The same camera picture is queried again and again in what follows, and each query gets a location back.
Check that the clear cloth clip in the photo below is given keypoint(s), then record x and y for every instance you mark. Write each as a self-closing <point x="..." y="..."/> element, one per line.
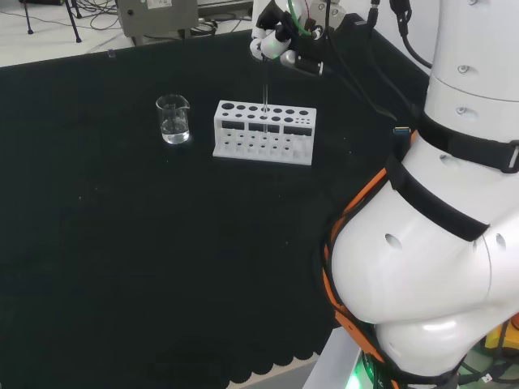
<point x="359" y="23"/>
<point x="111" y="53"/>

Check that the white test tube rack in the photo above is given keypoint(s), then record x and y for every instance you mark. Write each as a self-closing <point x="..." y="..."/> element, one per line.
<point x="259" y="159"/>

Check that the clear glass rod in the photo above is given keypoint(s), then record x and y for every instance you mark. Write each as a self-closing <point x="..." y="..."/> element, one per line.
<point x="265" y="93"/>

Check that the small clear glass beaker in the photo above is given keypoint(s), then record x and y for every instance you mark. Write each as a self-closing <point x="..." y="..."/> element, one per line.
<point x="174" y="138"/>

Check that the black bench cloth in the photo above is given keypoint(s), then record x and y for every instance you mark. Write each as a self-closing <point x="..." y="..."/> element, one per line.
<point x="162" y="243"/>

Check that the grey metal box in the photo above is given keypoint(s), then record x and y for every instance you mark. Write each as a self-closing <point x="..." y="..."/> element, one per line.
<point x="162" y="20"/>

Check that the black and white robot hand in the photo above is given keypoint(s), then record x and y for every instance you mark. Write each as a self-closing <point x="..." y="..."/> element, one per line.
<point x="275" y="44"/>

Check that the black tripod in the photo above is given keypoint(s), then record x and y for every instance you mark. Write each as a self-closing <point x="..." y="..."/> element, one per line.
<point x="78" y="39"/>

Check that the blue plug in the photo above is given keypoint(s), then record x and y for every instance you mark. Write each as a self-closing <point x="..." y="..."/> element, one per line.
<point x="402" y="131"/>

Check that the yellow stop button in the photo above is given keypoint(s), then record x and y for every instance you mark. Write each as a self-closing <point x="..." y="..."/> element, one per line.
<point x="495" y="342"/>

